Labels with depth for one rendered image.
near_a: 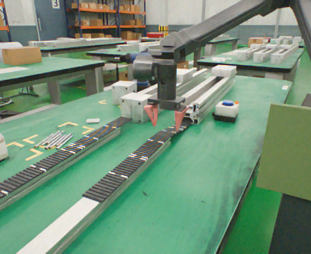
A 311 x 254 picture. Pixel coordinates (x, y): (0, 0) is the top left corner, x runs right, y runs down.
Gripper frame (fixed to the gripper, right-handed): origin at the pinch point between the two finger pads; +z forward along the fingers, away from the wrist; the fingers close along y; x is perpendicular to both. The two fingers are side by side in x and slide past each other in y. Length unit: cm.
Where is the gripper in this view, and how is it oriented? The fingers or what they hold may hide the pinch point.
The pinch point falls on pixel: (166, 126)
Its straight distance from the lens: 80.3
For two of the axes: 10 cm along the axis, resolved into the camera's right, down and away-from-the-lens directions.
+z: 0.0, 9.3, 3.8
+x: -4.4, 3.4, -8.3
